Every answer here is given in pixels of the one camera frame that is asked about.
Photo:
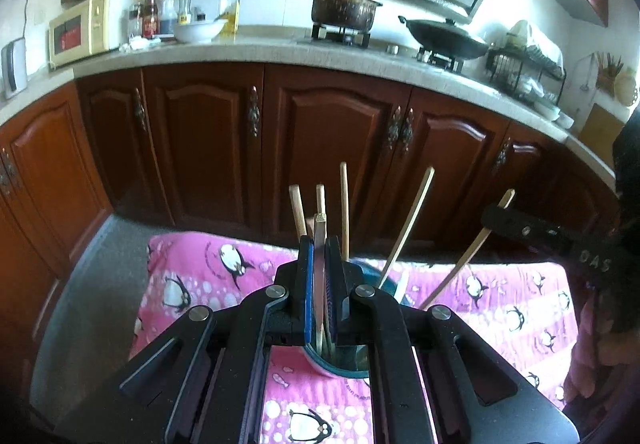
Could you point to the row of brown cabinet doors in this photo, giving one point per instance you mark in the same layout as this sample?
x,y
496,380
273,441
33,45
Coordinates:
x,y
325,139

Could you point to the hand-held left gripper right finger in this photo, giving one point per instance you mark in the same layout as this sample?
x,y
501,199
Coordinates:
x,y
331,289

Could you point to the white ceramic bowl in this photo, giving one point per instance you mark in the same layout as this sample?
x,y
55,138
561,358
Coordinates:
x,y
199,30

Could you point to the black wok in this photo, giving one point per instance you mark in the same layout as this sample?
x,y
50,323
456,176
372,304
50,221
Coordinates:
x,y
445,39

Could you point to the wooden cutting board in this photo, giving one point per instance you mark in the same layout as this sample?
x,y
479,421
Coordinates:
x,y
602,129

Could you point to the wooden chopstick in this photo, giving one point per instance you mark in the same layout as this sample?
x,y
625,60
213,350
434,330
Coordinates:
x,y
321,199
298,211
406,226
320,274
344,209
470,259

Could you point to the white wall device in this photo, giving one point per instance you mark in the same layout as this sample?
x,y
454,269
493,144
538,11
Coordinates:
x,y
14,69

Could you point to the utensil holder with chopsticks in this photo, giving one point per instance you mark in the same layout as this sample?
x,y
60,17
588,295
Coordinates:
x,y
607,71

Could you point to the dark white-cap bottle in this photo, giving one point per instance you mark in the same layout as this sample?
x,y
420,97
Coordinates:
x,y
168,16

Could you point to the pink penguin printed blanket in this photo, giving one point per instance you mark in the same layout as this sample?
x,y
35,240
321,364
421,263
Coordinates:
x,y
200,284

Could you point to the gas stove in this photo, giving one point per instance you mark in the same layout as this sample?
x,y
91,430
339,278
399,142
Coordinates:
x,y
340,35

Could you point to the clear glass bottle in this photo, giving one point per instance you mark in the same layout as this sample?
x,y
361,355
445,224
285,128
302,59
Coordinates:
x,y
135,21

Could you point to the cream microwave oven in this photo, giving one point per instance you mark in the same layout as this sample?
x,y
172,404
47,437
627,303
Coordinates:
x,y
82,31

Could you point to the yellow cooking oil bottle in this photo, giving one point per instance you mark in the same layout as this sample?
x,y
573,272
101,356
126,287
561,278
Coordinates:
x,y
231,9

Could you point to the teal cup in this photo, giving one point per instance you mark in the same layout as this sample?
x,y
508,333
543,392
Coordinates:
x,y
350,364

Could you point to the yellow-cap bottle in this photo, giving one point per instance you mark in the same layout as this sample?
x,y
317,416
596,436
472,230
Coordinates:
x,y
185,6

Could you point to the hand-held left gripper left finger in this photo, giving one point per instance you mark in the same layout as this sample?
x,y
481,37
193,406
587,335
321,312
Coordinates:
x,y
309,284

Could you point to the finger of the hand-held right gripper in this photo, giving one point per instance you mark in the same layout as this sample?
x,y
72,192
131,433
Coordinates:
x,y
525,229

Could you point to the stack of white bowls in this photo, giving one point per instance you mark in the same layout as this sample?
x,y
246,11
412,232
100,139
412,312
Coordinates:
x,y
555,114

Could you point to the person's right forearm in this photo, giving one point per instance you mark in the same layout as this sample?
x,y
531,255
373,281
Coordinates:
x,y
612,359

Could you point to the lidded metal cooking pot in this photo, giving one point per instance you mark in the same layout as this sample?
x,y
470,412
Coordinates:
x,y
345,6

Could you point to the round woven trivet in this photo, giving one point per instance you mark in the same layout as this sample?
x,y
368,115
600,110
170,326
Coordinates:
x,y
626,86

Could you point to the dark red-label sauce bottle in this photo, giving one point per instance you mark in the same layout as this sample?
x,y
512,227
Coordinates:
x,y
150,14

